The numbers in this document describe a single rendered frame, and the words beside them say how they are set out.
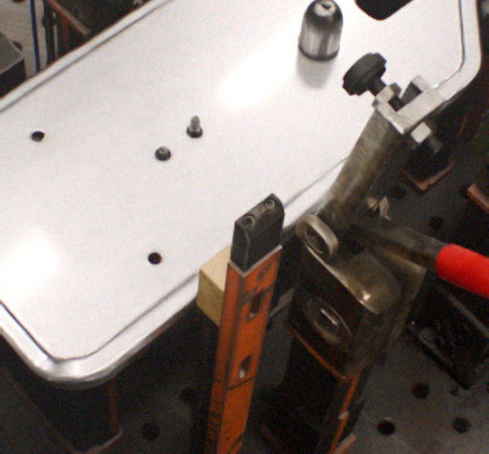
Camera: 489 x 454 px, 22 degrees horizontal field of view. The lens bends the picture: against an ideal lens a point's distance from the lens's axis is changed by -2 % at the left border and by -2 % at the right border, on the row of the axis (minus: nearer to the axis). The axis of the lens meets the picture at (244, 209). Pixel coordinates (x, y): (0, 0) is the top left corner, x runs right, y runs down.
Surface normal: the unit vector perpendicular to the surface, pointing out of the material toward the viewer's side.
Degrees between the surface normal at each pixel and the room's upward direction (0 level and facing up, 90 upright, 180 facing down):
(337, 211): 90
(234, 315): 90
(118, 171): 0
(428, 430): 0
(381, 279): 8
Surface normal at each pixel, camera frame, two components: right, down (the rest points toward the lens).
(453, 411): 0.07, -0.51
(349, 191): -0.73, 0.56
